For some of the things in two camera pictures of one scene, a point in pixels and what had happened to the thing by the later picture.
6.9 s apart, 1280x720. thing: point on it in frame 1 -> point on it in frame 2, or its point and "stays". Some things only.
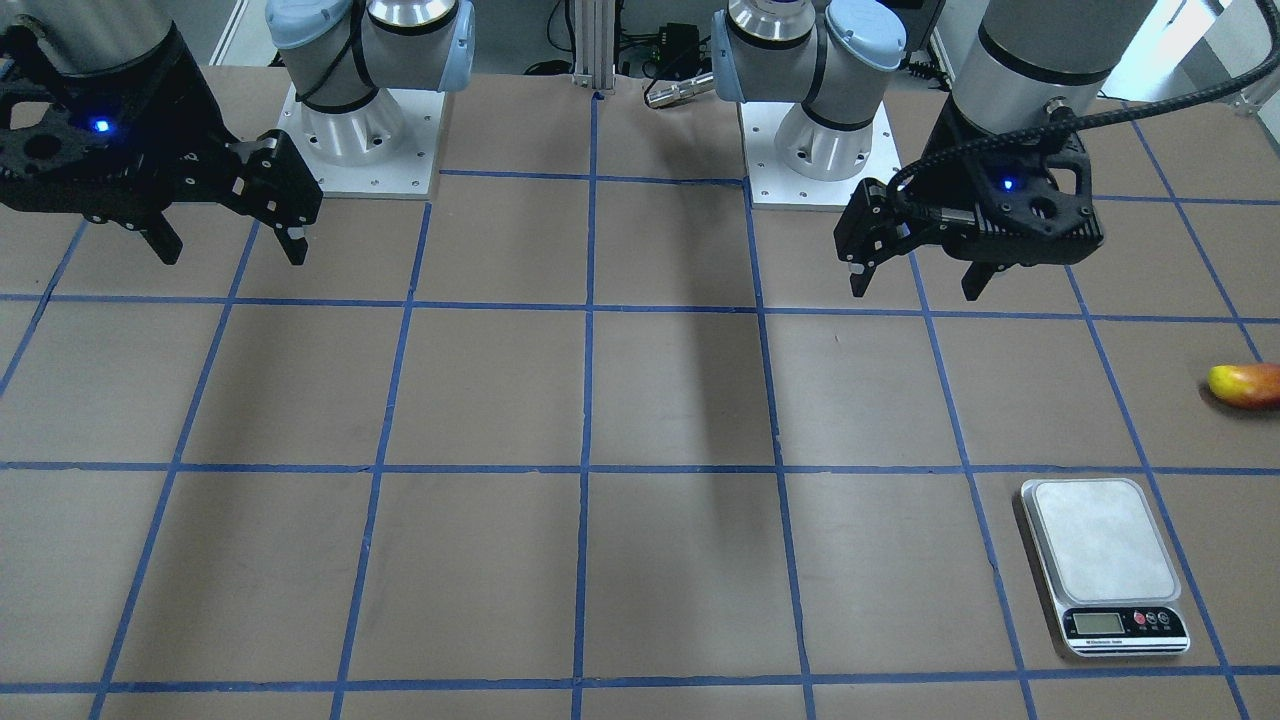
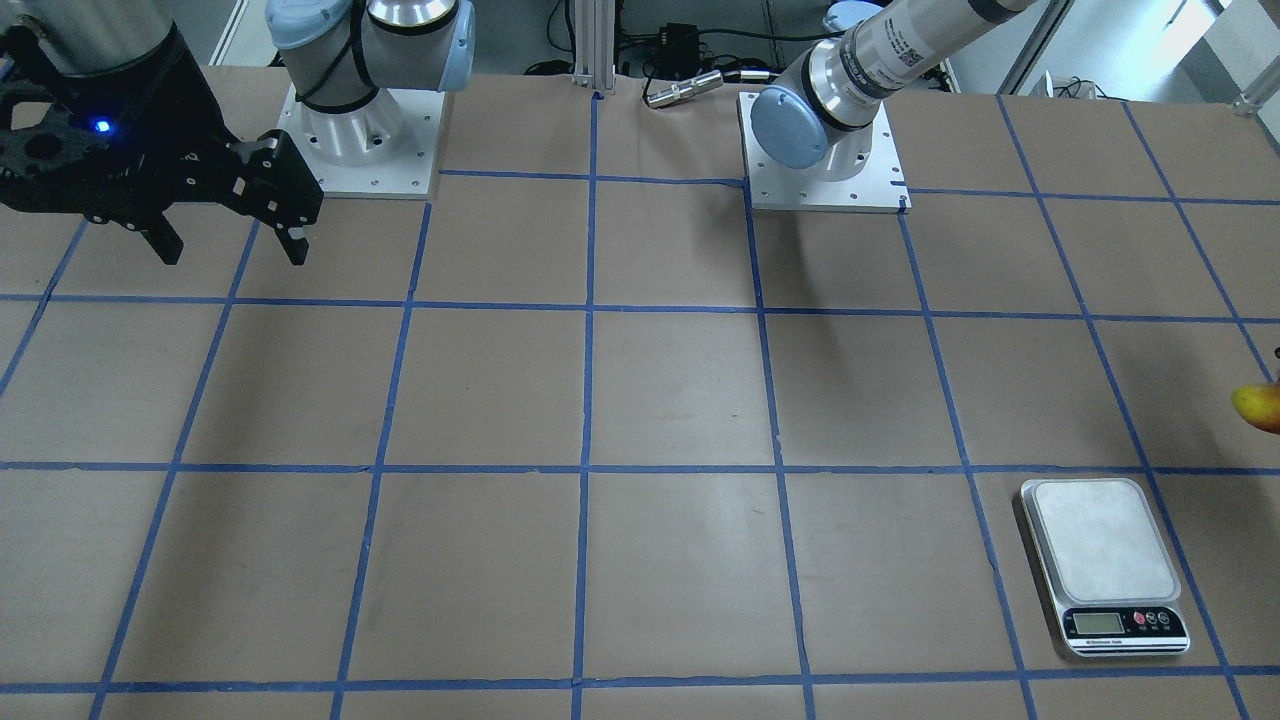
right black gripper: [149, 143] stays
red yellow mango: [1252, 385] -> [1259, 405]
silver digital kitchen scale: [1108, 565] stays
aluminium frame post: [595, 42] stays
